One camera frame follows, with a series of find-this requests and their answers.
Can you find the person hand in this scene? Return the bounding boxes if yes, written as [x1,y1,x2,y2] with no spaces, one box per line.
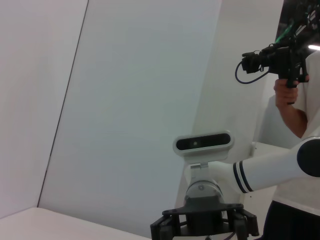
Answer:
[273,77,300,109]

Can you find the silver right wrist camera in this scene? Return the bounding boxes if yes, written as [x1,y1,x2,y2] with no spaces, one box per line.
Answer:
[172,129,235,176]

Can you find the green cable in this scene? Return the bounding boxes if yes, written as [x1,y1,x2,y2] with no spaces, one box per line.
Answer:
[274,21,305,43]

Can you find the person black trousers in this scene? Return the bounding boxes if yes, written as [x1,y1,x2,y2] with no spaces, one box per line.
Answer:
[259,200,320,240]

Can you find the dark blue camera cable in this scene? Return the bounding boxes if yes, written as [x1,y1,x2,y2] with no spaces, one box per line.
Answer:
[234,61,270,85]

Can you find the black handheld video camera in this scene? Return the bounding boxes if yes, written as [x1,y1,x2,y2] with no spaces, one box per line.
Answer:
[241,42,310,105]

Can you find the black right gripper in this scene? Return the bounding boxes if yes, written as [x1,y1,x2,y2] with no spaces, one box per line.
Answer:
[149,194,260,240]

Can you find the person forearm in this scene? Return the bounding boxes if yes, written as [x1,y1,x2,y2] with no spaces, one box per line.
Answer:
[274,102,309,139]

